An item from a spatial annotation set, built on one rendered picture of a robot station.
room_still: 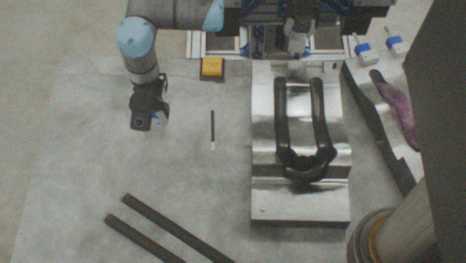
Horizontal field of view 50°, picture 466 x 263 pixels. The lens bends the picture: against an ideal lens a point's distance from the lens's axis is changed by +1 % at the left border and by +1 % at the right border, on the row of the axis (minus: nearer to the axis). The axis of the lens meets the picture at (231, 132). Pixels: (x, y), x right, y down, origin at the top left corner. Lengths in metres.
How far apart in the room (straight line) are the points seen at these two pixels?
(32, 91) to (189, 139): 1.39
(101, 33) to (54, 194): 1.52
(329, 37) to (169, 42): 0.86
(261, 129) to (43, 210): 0.64
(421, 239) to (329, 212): 0.86
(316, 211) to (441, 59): 1.05
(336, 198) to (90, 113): 0.78
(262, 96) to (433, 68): 1.15
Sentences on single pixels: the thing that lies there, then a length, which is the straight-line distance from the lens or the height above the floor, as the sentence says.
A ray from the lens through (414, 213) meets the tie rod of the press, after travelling 0.47.
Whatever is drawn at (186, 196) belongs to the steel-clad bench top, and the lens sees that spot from 1.40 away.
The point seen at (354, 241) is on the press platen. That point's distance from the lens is 0.60.
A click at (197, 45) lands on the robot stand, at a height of 0.23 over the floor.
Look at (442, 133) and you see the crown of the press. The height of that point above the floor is 1.84.
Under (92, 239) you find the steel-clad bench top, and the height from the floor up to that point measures 0.80.
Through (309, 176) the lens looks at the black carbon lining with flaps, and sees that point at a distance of 1.36.
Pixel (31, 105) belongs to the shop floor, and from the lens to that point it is 2.68.
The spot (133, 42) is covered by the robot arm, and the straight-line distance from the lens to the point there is 1.05.
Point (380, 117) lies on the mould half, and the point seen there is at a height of 0.89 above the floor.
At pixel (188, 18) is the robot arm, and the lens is 1.12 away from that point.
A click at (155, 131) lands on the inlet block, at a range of 1.33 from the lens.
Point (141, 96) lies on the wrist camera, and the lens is 1.20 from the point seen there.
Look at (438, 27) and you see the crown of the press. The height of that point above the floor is 1.87.
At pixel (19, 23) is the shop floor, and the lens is 3.04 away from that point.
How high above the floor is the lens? 2.09
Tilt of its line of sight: 61 degrees down
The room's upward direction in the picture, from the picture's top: straight up
